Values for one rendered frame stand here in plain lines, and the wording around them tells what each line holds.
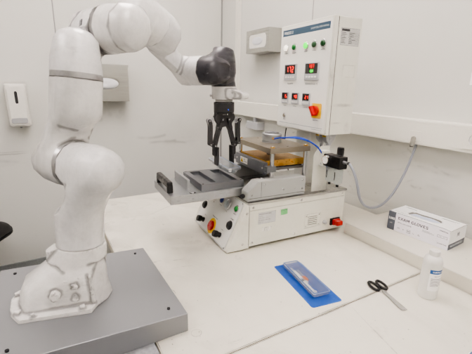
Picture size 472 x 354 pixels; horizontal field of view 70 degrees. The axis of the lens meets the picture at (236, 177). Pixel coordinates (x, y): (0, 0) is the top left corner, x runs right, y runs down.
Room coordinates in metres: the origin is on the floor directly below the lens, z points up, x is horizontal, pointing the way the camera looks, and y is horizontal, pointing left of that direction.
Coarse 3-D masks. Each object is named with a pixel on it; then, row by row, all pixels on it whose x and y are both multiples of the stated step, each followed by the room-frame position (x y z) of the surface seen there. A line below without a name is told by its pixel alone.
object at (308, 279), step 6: (288, 264) 0.98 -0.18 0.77; (294, 264) 0.98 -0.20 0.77; (300, 264) 0.98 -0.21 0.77; (294, 270) 0.94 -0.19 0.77; (300, 270) 0.94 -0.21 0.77; (306, 270) 0.94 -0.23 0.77; (300, 276) 0.91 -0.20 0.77; (306, 276) 0.91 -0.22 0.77; (312, 276) 0.91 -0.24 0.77; (306, 282) 0.87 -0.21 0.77; (312, 282) 0.88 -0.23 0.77; (318, 282) 0.88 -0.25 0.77; (312, 288) 0.85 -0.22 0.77; (318, 288) 0.85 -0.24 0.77; (324, 288) 0.85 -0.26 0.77
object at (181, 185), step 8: (176, 176) 1.22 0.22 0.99; (184, 176) 1.16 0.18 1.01; (160, 184) 1.19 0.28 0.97; (176, 184) 1.19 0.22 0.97; (184, 184) 1.14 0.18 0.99; (160, 192) 1.17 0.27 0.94; (176, 192) 1.09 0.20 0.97; (184, 192) 1.09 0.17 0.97; (200, 192) 1.10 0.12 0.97; (208, 192) 1.11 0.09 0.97; (216, 192) 1.12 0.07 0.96; (224, 192) 1.14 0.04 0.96; (232, 192) 1.15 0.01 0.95; (240, 192) 1.17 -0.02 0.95; (168, 200) 1.07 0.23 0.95; (176, 200) 1.06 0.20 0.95; (184, 200) 1.07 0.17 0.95; (192, 200) 1.08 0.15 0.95; (200, 200) 1.10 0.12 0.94
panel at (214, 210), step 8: (208, 200) 1.35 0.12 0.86; (216, 200) 1.29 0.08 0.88; (224, 200) 1.24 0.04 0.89; (232, 200) 1.20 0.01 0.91; (240, 200) 1.16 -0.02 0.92; (200, 208) 1.37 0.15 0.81; (208, 208) 1.32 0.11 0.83; (216, 208) 1.26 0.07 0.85; (224, 208) 1.22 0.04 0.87; (232, 208) 1.17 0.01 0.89; (240, 208) 1.13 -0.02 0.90; (208, 216) 1.29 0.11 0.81; (216, 216) 1.23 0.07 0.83; (224, 216) 1.19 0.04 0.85; (232, 216) 1.15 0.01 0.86; (200, 224) 1.31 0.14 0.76; (216, 224) 1.21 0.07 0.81; (224, 224) 1.17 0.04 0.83; (232, 224) 1.12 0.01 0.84; (208, 232) 1.23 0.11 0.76; (224, 232) 1.14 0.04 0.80; (216, 240) 1.16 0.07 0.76; (224, 240) 1.12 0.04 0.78; (224, 248) 1.10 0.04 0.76
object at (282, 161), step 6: (252, 150) 1.42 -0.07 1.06; (258, 150) 1.42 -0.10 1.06; (252, 156) 1.32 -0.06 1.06; (258, 156) 1.30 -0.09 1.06; (264, 156) 1.31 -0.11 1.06; (276, 156) 1.31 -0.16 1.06; (282, 156) 1.31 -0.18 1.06; (288, 156) 1.32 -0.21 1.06; (294, 156) 1.32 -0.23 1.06; (276, 162) 1.24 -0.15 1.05; (282, 162) 1.26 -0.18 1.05; (288, 162) 1.27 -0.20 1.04; (294, 162) 1.26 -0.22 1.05; (300, 162) 1.29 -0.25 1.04; (276, 168) 1.24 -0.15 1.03; (282, 168) 1.26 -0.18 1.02; (288, 168) 1.27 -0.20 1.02
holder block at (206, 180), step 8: (192, 176) 1.21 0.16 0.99; (200, 176) 1.27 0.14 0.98; (208, 176) 1.22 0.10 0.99; (216, 176) 1.22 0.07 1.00; (224, 176) 1.28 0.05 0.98; (232, 176) 1.23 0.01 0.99; (192, 184) 1.19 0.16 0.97; (200, 184) 1.12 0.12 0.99; (208, 184) 1.12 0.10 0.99; (216, 184) 1.13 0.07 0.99; (224, 184) 1.15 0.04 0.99; (232, 184) 1.16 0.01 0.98; (240, 184) 1.18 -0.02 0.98
